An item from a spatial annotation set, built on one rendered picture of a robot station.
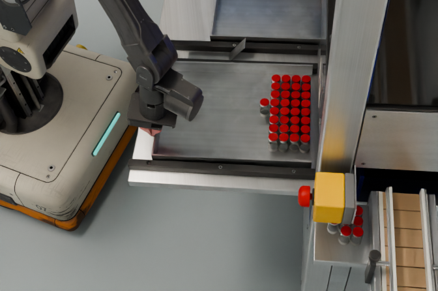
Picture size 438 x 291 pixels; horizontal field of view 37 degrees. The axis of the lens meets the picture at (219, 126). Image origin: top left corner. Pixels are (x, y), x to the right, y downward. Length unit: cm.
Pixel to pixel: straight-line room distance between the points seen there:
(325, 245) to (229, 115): 37
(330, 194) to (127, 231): 126
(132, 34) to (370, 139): 46
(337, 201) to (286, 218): 113
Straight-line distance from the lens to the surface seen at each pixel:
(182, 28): 165
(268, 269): 224
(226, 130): 144
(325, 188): 120
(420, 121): 112
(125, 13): 115
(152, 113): 131
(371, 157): 122
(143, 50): 117
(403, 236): 129
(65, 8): 190
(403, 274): 126
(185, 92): 122
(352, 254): 132
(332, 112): 109
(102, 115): 227
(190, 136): 144
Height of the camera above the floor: 209
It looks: 56 degrees down
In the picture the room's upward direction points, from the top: 7 degrees counter-clockwise
